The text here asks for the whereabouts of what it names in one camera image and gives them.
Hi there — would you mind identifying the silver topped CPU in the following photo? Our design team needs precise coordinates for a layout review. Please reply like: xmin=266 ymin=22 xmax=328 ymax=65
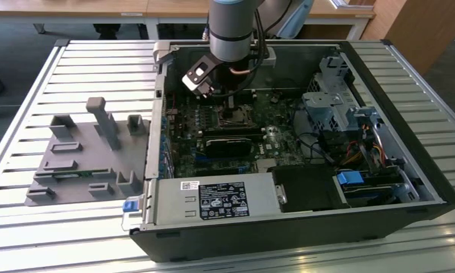
xmin=229 ymin=109 xmax=253 ymax=123

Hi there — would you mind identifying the CPU socket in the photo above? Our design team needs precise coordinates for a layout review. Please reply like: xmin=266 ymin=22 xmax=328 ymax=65
xmin=216 ymin=105 xmax=258 ymax=128

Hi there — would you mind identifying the green motherboard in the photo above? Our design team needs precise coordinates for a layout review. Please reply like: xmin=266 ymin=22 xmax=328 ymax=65
xmin=163 ymin=90 xmax=308 ymax=179

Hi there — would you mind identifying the metal disk bay cage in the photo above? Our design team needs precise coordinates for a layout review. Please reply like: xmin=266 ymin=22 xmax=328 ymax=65
xmin=301 ymin=55 xmax=364 ymax=133

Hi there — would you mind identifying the silver finned heat sink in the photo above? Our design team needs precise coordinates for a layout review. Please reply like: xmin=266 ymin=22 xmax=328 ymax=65
xmin=257 ymin=159 xmax=276 ymax=173

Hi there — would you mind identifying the silver power supply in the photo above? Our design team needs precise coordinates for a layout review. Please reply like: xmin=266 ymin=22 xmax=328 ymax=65
xmin=150 ymin=172 xmax=285 ymax=230

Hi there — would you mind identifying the grey parts rack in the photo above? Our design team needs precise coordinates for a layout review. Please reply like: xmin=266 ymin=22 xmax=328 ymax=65
xmin=23 ymin=96 xmax=151 ymax=207

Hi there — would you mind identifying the blue disk carrier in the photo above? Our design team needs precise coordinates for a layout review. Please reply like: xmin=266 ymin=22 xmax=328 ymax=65
xmin=334 ymin=169 xmax=364 ymax=188

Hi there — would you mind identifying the green RAM stick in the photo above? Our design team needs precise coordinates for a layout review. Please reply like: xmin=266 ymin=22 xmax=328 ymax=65
xmin=51 ymin=169 xmax=113 ymax=177

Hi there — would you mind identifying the blue case latch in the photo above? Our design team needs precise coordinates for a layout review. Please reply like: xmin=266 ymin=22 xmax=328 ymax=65
xmin=122 ymin=195 xmax=143 ymax=214

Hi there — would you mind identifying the brown wooden cabinet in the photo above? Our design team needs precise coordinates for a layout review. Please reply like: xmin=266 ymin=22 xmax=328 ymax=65
xmin=358 ymin=0 xmax=455 ymax=76

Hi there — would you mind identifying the black PC case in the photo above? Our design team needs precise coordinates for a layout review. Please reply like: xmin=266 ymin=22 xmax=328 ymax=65
xmin=126 ymin=39 xmax=455 ymax=264

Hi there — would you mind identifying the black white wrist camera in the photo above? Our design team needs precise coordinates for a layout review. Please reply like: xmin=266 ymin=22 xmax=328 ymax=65
xmin=179 ymin=55 xmax=217 ymax=100

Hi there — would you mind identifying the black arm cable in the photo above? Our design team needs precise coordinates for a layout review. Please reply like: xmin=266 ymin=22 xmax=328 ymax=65
xmin=249 ymin=5 xmax=276 ymax=75

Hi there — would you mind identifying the wooden desk white frame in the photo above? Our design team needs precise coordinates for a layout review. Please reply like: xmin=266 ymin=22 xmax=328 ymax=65
xmin=0 ymin=0 xmax=158 ymax=39
xmin=145 ymin=0 xmax=376 ymax=40

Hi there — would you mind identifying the black plastic duct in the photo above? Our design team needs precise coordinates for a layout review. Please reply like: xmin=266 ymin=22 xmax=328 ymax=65
xmin=270 ymin=166 xmax=352 ymax=213

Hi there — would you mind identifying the orange yellow wire bundle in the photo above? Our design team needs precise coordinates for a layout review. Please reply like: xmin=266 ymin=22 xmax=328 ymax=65
xmin=344 ymin=140 xmax=388 ymax=167

